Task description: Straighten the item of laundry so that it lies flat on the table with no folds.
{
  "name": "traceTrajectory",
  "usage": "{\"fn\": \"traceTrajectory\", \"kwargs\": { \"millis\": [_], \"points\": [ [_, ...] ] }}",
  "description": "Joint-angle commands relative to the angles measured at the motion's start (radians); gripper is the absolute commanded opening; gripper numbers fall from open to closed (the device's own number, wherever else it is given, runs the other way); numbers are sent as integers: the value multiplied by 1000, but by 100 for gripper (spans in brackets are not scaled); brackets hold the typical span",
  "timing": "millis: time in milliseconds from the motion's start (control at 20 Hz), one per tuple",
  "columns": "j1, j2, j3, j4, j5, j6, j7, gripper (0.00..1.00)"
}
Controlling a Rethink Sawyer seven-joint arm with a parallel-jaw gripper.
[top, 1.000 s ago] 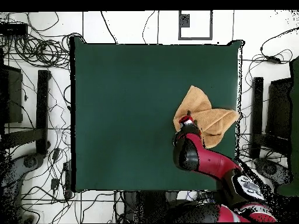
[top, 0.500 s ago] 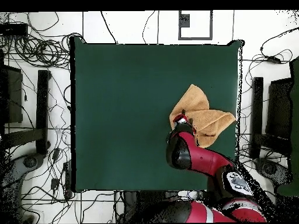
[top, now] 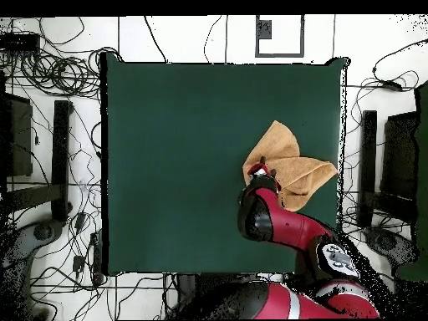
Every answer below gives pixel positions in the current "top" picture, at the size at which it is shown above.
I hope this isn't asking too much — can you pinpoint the tan terry towel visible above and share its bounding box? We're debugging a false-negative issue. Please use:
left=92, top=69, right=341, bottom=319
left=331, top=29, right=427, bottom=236
left=242, top=120, right=339, bottom=212

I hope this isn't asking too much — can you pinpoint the flat black box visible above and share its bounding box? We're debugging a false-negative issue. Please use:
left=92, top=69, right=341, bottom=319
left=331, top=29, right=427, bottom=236
left=0, top=32, right=41, bottom=53

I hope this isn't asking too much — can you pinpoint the dark green table cloth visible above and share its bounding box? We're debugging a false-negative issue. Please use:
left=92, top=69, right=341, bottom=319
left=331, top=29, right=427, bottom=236
left=99, top=51, right=350, bottom=277

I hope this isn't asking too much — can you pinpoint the black equipment box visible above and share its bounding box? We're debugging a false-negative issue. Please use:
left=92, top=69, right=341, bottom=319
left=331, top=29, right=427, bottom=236
left=380, top=111, right=420, bottom=201
left=0, top=91, right=33, bottom=178

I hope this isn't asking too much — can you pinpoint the grey office chair base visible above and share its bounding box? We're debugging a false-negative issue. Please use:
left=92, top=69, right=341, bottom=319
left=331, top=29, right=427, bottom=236
left=0, top=218, right=66, bottom=321
left=364, top=225, right=420, bottom=268

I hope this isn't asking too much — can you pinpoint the green hanging cloth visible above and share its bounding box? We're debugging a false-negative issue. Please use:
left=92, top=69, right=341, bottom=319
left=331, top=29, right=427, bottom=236
left=395, top=81, right=428, bottom=282

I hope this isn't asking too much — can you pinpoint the black power strip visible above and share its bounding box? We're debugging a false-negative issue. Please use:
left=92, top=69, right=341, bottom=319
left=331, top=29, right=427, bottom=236
left=89, top=230, right=103, bottom=285

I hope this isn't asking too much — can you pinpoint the black stand frame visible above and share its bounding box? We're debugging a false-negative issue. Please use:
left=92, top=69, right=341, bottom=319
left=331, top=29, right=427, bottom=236
left=356, top=110, right=417, bottom=230
left=4, top=99, right=74, bottom=223

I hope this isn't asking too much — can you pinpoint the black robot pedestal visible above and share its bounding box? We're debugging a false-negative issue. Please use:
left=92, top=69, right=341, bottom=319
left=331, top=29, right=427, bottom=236
left=175, top=272, right=262, bottom=302

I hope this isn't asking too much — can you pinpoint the coiled black cable bundle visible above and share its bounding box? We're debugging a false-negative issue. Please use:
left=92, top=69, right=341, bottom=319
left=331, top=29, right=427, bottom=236
left=19, top=46, right=121, bottom=99

